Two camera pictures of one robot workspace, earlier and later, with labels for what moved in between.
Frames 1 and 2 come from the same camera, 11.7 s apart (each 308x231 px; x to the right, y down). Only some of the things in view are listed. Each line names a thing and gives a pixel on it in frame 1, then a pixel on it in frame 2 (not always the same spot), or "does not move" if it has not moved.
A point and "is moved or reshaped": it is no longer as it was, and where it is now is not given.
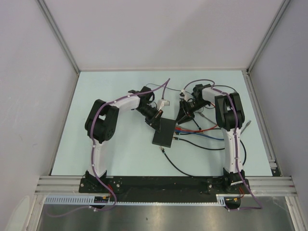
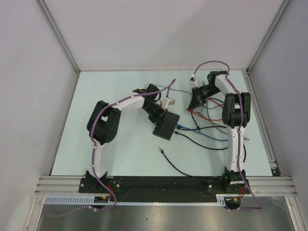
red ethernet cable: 181,129 -> 192,111
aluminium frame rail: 58,185 does not move
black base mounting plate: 162,189 does not move
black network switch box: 164,137 is moved or reshaped
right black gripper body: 188,109 -> 202,95
